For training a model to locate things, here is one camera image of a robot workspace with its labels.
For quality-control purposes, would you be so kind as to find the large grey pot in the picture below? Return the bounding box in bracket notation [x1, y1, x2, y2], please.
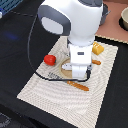
[100, 4, 110, 25]

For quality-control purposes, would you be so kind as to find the orange toy bread loaf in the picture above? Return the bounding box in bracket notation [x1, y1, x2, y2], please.
[92, 42, 104, 55]

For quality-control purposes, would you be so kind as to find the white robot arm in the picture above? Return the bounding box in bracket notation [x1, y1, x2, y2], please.
[38, 0, 103, 79]

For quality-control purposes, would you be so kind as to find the red toy tomato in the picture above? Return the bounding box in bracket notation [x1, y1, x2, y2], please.
[44, 55, 56, 66]

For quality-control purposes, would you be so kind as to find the brown wooden board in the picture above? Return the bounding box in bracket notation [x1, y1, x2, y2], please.
[96, 1, 128, 44]

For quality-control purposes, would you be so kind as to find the wooden handled fork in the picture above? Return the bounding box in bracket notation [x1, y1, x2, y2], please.
[48, 72, 89, 91]

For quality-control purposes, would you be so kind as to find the beige bowl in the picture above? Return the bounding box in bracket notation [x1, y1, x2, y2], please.
[121, 7, 128, 30]

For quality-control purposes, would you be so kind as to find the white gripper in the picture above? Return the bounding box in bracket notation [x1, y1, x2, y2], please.
[69, 44, 92, 79]

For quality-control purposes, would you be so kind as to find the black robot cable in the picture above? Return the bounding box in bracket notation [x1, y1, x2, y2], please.
[27, 14, 93, 83]

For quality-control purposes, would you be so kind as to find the wooden handled knife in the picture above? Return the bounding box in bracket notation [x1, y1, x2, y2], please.
[92, 59, 101, 65]

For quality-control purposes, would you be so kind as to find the white woven placemat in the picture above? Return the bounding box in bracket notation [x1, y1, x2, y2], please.
[17, 43, 118, 128]

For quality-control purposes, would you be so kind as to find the round wooden plate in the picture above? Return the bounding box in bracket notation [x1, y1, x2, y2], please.
[59, 58, 72, 78]

